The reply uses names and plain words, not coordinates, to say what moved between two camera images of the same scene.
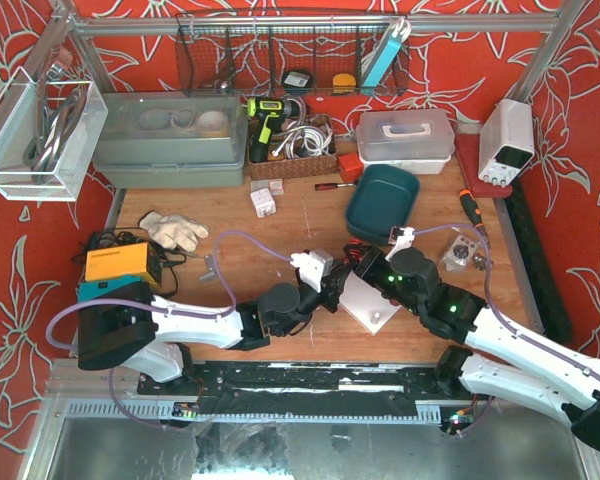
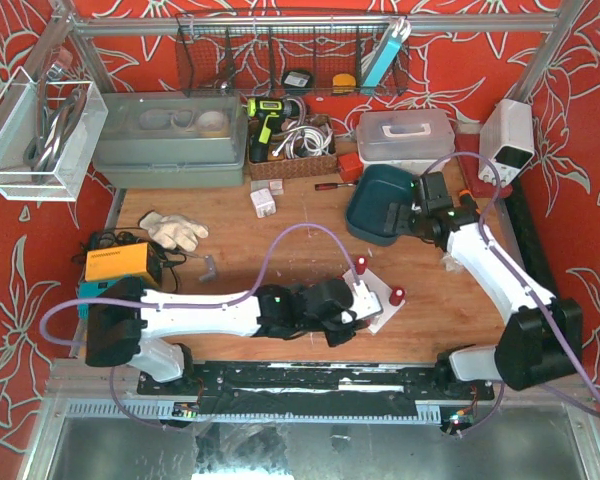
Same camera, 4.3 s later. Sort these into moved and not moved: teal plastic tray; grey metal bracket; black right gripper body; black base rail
Moved: black right gripper body
Not moved: black base rail; grey metal bracket; teal plastic tray
